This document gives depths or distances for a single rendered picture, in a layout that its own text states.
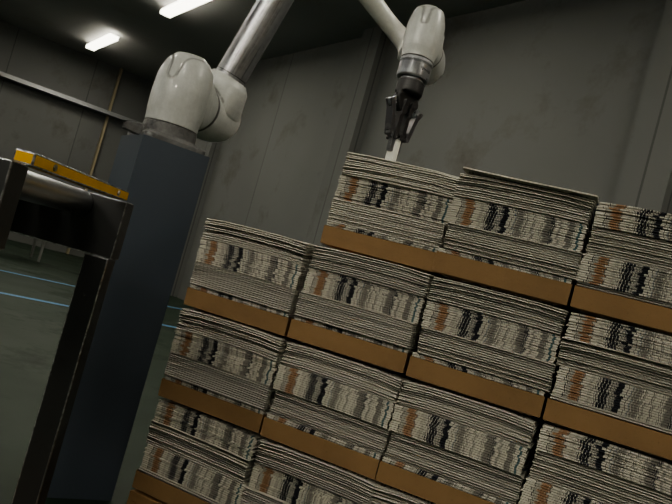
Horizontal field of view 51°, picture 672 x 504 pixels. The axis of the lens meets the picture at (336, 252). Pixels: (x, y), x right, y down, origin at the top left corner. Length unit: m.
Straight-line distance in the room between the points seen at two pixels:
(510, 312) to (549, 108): 3.63
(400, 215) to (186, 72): 0.78
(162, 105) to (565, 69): 3.51
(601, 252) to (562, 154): 3.35
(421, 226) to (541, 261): 0.28
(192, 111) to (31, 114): 9.91
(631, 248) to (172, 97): 1.25
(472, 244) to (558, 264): 0.18
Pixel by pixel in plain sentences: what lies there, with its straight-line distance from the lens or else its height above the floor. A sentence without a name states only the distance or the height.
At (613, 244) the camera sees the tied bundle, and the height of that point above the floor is 0.98.
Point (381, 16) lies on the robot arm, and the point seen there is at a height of 1.53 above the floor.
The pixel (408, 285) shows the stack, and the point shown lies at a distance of 1.54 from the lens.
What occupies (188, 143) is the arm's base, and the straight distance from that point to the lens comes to 2.05.
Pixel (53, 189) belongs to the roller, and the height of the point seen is 0.78.
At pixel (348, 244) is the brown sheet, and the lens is 1.64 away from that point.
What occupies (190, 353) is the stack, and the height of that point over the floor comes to 0.50.
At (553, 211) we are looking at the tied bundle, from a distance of 1.51.
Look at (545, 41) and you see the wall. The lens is 5.34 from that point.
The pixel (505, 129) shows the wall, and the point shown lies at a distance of 5.24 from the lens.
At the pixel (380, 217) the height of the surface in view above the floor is 0.93.
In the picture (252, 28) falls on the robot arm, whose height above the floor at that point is 1.43.
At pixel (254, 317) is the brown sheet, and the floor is 0.63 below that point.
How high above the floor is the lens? 0.76
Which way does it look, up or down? 2 degrees up
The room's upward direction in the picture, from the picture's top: 16 degrees clockwise
